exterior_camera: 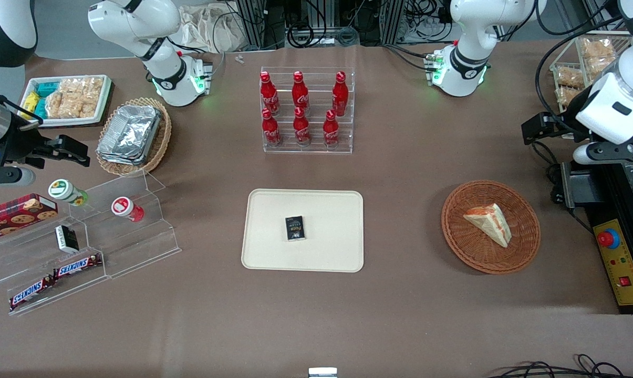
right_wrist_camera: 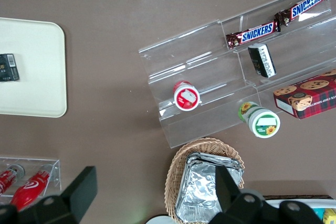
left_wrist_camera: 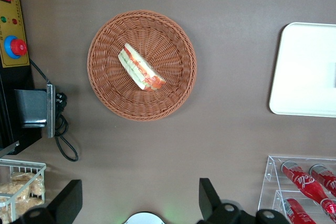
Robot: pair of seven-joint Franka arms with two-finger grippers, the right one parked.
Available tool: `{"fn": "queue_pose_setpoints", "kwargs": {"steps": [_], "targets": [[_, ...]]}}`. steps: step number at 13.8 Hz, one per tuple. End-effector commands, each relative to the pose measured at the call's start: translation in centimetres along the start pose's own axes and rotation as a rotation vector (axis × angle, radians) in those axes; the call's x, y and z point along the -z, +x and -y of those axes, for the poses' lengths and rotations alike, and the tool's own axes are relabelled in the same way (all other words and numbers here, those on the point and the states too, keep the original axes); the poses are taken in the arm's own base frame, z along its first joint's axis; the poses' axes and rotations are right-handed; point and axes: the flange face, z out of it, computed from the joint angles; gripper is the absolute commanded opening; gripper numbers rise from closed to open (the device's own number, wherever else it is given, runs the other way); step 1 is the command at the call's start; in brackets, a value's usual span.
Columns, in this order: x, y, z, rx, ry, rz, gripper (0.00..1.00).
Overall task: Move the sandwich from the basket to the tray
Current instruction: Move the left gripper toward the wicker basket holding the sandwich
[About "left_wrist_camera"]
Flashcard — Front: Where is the clear acrylic bottle rack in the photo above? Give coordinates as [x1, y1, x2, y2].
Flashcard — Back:
[257, 155, 336, 224]

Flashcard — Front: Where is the black appliance power cable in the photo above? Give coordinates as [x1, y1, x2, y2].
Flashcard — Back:
[29, 58, 79, 163]

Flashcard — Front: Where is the triangle sandwich with red filling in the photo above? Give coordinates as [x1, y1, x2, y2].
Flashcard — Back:
[117, 42, 167, 91]

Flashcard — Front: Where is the clear bag of rice crackers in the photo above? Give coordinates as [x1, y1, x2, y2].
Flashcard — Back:
[29, 176, 46, 198]
[14, 197, 45, 218]
[9, 172, 35, 183]
[0, 181, 32, 201]

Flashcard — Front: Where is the white wire rack basket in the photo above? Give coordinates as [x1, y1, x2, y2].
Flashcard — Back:
[0, 158, 47, 224]

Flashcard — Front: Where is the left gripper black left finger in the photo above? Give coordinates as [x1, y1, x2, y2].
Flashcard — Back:
[15, 179, 83, 224]

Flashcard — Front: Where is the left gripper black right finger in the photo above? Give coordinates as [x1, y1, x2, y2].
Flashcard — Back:
[196, 178, 256, 224]

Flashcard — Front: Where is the red cola bottle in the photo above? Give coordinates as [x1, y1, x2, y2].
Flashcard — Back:
[282, 197, 317, 224]
[309, 164, 336, 198]
[280, 159, 336, 216]

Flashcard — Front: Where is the black appliance with yellow panel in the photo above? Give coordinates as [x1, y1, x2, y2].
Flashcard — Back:
[0, 0, 57, 158]

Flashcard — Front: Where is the round brown wicker basket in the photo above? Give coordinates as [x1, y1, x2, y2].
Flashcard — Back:
[87, 9, 197, 122]

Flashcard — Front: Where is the beige rectangular plastic tray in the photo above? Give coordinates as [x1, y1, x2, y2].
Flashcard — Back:
[269, 22, 336, 118]

